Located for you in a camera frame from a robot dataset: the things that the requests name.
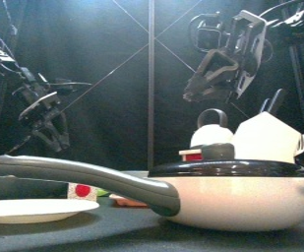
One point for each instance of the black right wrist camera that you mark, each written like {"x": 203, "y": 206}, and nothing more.
{"x": 208, "y": 34}

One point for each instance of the white toy fork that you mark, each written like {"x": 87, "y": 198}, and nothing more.
{"x": 301, "y": 144}

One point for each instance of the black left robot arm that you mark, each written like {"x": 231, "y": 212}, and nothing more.
{"x": 1, "y": 55}

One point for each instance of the white carton box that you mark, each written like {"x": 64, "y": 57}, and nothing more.
{"x": 265, "y": 138}

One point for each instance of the red and cream toy block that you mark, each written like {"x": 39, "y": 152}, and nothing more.
{"x": 192, "y": 155}

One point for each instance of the green toy food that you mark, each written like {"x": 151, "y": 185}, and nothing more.
{"x": 103, "y": 192}

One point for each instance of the white round plate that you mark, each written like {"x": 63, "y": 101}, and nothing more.
{"x": 32, "y": 210}

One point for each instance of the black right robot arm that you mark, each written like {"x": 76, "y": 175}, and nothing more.
{"x": 297, "y": 19}

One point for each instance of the vertical metal frame pole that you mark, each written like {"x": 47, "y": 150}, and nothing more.
{"x": 151, "y": 82}

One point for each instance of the black pot lid grey knob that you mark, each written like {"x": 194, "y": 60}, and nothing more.
{"x": 229, "y": 168}

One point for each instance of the white box with red dot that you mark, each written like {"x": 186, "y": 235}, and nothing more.
{"x": 81, "y": 192}

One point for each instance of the orange toy food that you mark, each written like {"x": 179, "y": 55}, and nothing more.
{"x": 126, "y": 201}

